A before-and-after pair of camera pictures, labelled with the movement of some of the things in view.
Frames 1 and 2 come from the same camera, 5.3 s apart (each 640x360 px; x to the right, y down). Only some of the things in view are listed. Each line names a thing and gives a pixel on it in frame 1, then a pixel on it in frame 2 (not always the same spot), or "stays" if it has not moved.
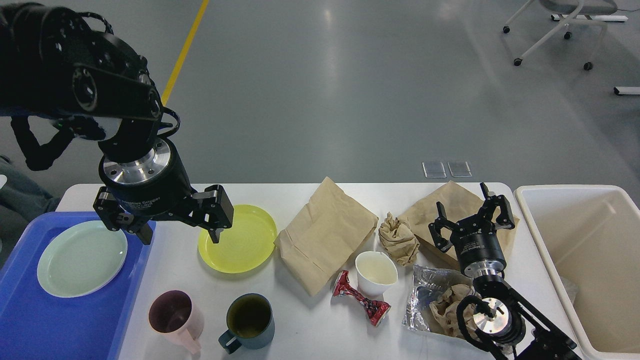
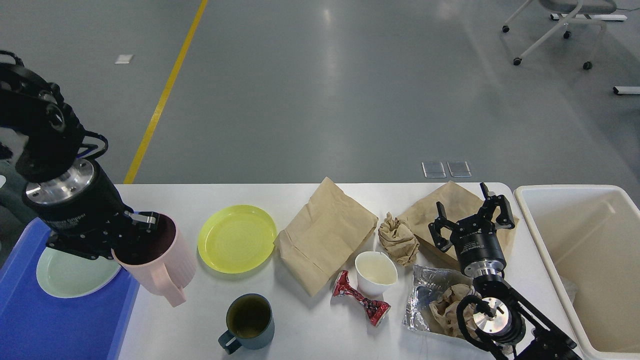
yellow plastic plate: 248,243 stays
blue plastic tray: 35,325 stays
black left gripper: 158,186 to 84,216
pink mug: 173,314 to 164,265
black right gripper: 475,239 stays
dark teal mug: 250,323 stays
